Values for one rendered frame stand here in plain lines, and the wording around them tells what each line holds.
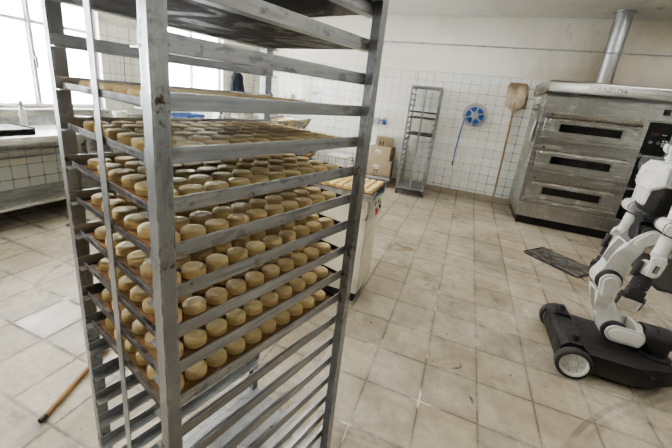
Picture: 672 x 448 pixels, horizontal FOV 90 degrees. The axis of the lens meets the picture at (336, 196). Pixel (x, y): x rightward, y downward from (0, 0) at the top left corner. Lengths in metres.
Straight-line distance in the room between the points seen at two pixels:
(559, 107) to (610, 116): 0.60
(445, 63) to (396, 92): 0.95
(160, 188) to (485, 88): 6.12
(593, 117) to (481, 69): 1.89
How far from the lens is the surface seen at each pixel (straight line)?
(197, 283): 0.76
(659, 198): 2.60
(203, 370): 0.96
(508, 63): 6.52
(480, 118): 6.34
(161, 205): 0.62
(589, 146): 5.67
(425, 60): 6.56
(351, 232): 1.09
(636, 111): 5.78
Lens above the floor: 1.54
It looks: 17 degrees down
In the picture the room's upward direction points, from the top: 6 degrees clockwise
